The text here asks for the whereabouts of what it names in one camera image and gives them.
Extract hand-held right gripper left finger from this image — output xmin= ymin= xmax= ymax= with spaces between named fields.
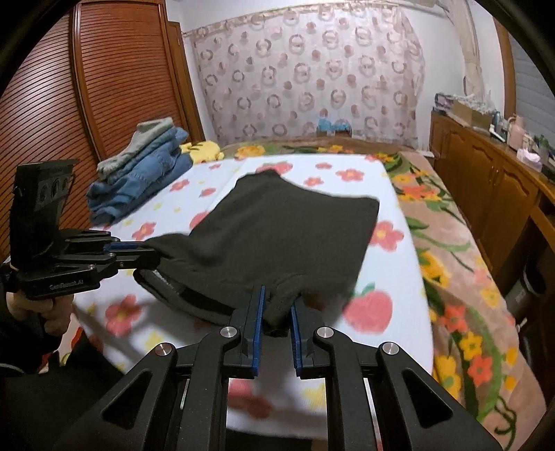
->
xmin=52 ymin=285 xmax=266 ymax=451

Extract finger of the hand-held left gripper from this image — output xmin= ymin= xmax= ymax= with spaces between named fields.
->
xmin=87 ymin=250 xmax=162 ymax=278
xmin=64 ymin=229 xmax=150 ymax=253

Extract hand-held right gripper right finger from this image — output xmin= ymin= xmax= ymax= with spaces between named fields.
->
xmin=291 ymin=299 xmax=504 ymax=451

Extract black polo shirt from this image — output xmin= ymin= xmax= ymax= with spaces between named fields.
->
xmin=134 ymin=170 xmax=381 ymax=337

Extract grey-green folded pants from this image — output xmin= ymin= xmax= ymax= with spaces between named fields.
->
xmin=97 ymin=118 xmax=174 ymax=178

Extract person's left hand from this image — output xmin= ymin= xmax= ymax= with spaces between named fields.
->
xmin=6 ymin=292 xmax=72 ymax=332

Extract dark blue folded jeans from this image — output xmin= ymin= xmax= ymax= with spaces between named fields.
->
xmin=86 ymin=173 xmax=174 ymax=224

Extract pile of folded jeans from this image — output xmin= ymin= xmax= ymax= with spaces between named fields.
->
xmin=104 ymin=127 xmax=194 ymax=192

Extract white floral bed sheet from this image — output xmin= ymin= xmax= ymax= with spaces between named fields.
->
xmin=56 ymin=154 xmax=434 ymax=439

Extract yellow plush pillow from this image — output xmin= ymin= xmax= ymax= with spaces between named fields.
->
xmin=180 ymin=139 xmax=225 ymax=164

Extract person's dark clothing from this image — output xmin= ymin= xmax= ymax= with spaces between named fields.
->
xmin=0 ymin=334 xmax=144 ymax=451

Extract wooden louvred wardrobe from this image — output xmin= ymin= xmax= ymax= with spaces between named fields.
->
xmin=0 ymin=0 xmax=204 ymax=261

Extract brown floral blanket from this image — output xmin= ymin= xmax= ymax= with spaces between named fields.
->
xmin=221 ymin=136 xmax=547 ymax=434

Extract box with blue cloth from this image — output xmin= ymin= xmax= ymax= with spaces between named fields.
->
xmin=316 ymin=116 xmax=352 ymax=137

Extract dark trash bin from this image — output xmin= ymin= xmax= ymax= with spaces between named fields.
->
xmin=505 ymin=260 xmax=547 ymax=322

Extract circle patterned curtain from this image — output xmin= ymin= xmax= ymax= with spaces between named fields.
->
xmin=191 ymin=9 xmax=428 ymax=148

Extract wooden sideboard cabinet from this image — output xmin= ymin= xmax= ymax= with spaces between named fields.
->
xmin=429 ymin=108 xmax=555 ymax=278

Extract cardboard box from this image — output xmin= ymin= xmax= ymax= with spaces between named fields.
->
xmin=451 ymin=99 xmax=493 ymax=131

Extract pink tissue box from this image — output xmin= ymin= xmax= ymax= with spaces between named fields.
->
xmin=516 ymin=147 xmax=543 ymax=171

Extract pink thermos jug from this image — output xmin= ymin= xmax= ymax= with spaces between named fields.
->
xmin=505 ymin=113 xmax=525 ymax=150

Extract beige tied curtain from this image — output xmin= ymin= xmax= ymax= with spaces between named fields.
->
xmin=446 ymin=0 xmax=488 ymax=105

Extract grey window blind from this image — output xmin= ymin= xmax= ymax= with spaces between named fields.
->
xmin=509 ymin=30 xmax=555 ymax=113

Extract wooden window frame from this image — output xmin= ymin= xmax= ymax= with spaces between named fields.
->
xmin=494 ymin=19 xmax=519 ymax=122

